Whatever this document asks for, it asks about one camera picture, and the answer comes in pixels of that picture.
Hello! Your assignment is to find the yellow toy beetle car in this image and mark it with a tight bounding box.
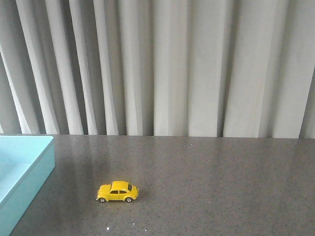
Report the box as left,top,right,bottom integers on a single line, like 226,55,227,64
95,180,139,203

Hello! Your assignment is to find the light blue plastic box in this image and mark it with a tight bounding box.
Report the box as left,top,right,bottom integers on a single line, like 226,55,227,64
0,136,55,236

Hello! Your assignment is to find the grey pleated curtain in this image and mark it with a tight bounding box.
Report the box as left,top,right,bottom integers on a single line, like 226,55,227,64
0,0,315,138

